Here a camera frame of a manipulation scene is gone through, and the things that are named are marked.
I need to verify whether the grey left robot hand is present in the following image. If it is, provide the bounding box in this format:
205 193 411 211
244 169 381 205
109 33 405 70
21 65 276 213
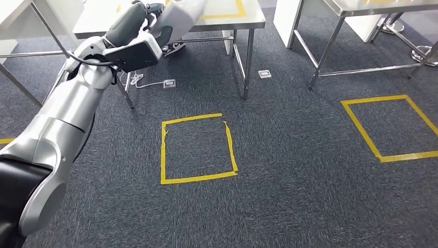
103 0 174 49

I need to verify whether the white curved plastic part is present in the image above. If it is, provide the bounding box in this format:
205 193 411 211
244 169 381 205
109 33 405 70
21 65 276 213
150 0 209 46

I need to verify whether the white metal-legged workbench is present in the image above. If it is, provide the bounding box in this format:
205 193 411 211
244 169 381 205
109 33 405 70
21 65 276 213
41 0 267 111

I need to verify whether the person's foot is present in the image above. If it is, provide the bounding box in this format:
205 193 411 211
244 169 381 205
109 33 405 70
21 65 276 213
162 41 187 58

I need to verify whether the white cabinet panel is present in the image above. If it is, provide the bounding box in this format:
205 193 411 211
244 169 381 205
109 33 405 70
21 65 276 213
34 0 85 39
272 0 392 49

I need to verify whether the white base block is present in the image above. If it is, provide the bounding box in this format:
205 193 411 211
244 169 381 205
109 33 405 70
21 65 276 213
222 30 234 56

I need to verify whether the yellow floor tape square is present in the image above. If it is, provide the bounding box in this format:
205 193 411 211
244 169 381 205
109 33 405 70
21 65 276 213
160 113 239 186
340 94 438 164

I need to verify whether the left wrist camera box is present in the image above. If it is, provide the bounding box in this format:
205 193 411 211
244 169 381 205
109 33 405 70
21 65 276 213
102 32 164 73

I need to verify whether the white cable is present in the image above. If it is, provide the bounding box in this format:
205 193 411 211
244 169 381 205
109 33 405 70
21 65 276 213
129 72 166 89

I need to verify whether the metal frame table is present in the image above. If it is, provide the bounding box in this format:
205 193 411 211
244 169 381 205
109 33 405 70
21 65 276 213
287 0 438 91
0 0 71 107

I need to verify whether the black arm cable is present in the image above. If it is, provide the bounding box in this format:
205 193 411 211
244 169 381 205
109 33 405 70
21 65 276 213
72 113 97 162

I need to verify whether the chrome pedestal base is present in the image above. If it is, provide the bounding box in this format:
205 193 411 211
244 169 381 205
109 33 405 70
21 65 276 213
410 45 438 67
377 16 405 35

